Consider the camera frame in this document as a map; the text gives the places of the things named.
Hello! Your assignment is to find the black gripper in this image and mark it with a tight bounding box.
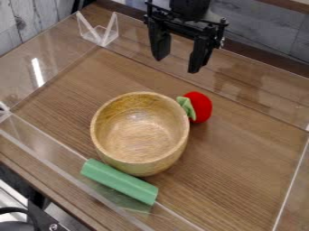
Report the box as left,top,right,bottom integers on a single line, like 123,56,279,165
144,0,228,74

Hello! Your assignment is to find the red plush fruit green leaf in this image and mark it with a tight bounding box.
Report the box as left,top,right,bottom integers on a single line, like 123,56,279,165
176,91,212,124

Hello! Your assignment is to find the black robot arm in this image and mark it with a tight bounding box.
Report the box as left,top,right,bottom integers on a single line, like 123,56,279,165
143,0,228,74

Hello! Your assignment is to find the wooden bowl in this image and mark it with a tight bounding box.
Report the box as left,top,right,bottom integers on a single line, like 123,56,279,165
89,91,189,177

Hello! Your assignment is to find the green rectangular block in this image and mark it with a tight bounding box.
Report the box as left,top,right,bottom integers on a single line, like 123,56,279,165
80,159,159,206

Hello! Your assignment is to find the clear acrylic tray enclosure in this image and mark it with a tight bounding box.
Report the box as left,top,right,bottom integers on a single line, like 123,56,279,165
0,8,309,231

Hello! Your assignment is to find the black metal mount bracket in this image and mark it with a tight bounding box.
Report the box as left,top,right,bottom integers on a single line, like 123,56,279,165
28,201,66,231

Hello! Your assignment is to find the black cable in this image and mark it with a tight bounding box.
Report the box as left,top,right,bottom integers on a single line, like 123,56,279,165
0,207,41,231

